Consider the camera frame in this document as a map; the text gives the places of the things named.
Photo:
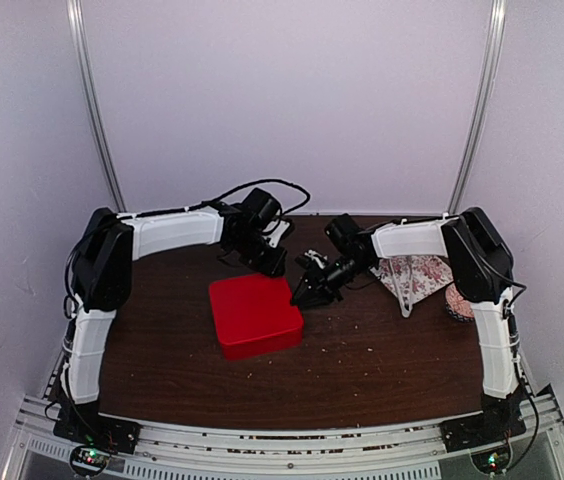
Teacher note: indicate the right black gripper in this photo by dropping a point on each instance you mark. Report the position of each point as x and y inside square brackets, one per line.
[319, 289]

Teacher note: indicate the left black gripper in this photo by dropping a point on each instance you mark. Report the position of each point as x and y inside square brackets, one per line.
[272, 266]

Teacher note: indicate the red square tin box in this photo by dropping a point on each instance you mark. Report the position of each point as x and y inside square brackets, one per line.
[246, 340]

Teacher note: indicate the red tin lid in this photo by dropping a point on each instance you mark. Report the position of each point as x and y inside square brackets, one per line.
[252, 298]

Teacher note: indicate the metal serving tongs white handle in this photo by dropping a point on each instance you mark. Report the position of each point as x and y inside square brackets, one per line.
[397, 275]

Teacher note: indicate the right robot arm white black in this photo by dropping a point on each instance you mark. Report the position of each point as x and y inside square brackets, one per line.
[462, 255]

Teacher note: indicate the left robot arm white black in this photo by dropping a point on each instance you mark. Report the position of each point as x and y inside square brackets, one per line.
[98, 274]

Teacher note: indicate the floral rectangular tray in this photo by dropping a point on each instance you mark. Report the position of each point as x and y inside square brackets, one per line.
[431, 274]

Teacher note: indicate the red patterned small bowl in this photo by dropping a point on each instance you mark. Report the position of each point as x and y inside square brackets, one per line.
[457, 306]

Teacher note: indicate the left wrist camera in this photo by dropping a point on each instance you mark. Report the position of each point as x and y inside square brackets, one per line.
[277, 231]

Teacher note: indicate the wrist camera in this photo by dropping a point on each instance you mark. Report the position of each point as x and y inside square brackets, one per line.
[277, 231]
[312, 261]

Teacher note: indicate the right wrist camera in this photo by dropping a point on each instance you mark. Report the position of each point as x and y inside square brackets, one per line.
[312, 261]

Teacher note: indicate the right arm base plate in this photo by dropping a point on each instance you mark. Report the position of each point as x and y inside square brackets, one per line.
[482, 437]

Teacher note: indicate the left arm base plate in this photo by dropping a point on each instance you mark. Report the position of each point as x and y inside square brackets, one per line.
[96, 446]

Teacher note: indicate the front aluminium rail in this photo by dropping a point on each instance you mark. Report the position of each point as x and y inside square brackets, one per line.
[413, 450]

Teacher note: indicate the left aluminium frame post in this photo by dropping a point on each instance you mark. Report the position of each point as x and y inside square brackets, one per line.
[80, 42]

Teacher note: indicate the aluminium frame post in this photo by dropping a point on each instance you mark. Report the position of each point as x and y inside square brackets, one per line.
[80, 42]
[489, 69]

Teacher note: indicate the right aluminium frame post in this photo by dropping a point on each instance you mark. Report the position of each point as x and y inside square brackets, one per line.
[489, 69]

